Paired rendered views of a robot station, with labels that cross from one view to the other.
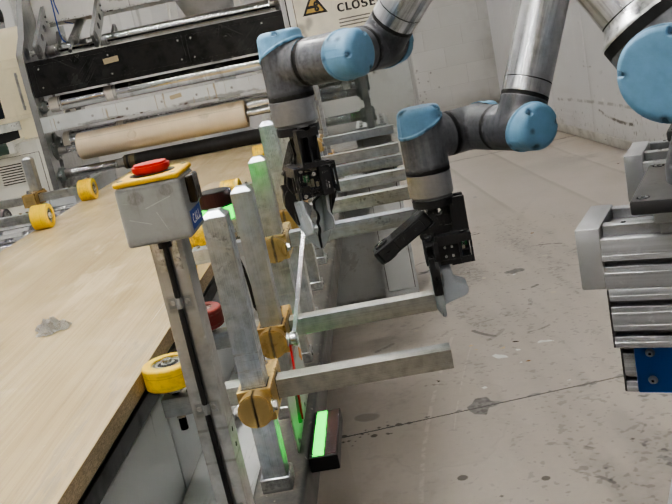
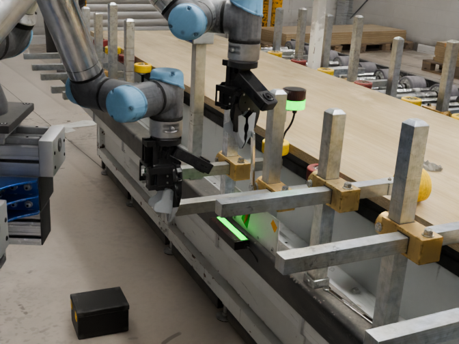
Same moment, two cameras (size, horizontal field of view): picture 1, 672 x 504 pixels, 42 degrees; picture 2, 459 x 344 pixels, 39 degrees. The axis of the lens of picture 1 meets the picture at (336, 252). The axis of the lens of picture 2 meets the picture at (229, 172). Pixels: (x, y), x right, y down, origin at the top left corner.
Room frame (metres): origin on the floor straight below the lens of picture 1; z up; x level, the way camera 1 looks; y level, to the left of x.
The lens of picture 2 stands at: (2.74, -0.78, 1.45)
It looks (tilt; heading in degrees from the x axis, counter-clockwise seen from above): 19 degrees down; 149
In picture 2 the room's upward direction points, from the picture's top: 3 degrees clockwise
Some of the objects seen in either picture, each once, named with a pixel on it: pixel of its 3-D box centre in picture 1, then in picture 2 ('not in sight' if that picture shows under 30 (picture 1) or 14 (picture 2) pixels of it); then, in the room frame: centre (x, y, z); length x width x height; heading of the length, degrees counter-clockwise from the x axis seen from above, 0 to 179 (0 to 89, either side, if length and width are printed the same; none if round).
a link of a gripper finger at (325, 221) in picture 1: (327, 221); (232, 129); (1.44, 0.00, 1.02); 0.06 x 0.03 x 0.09; 15
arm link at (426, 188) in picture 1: (430, 185); (166, 128); (1.45, -0.18, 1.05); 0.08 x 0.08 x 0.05
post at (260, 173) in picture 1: (282, 274); (324, 211); (1.68, 0.11, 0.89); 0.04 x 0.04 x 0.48; 85
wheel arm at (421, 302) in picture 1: (312, 323); (255, 198); (1.47, 0.06, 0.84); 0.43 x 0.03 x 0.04; 85
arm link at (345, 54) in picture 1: (340, 55); (201, 16); (1.39, -0.07, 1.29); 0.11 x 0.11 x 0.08; 50
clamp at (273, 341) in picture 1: (274, 331); (274, 192); (1.45, 0.13, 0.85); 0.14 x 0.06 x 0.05; 175
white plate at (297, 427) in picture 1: (298, 391); (253, 220); (1.40, 0.11, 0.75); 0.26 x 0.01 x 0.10; 175
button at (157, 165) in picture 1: (151, 170); not in sight; (0.92, 0.17, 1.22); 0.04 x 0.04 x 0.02
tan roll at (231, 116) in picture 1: (205, 121); not in sight; (4.07, 0.47, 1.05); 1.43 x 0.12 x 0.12; 85
